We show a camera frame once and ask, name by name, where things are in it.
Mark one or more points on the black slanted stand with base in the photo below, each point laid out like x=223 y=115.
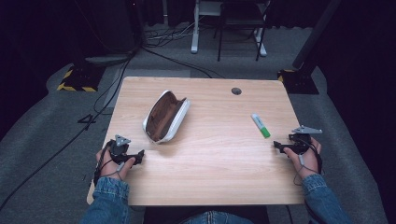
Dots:
x=306 y=59

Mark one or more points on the black stand base hazard stripes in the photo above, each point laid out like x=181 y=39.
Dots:
x=79 y=77

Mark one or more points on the green and white highlighter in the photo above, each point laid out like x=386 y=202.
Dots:
x=261 y=125

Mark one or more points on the white desk frame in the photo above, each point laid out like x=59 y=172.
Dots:
x=199 y=28

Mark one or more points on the person's left hand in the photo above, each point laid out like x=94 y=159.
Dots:
x=111 y=165

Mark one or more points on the person's lap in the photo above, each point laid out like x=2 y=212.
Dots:
x=214 y=217

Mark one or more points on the white pencil case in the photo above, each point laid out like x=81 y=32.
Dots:
x=166 y=117

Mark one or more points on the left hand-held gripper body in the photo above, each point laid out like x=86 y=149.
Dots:
x=118 y=149

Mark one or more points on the black chair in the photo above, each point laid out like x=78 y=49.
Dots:
x=241 y=25

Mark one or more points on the person's right hand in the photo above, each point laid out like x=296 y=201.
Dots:
x=306 y=160

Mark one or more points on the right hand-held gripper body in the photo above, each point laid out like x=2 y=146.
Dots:
x=301 y=138

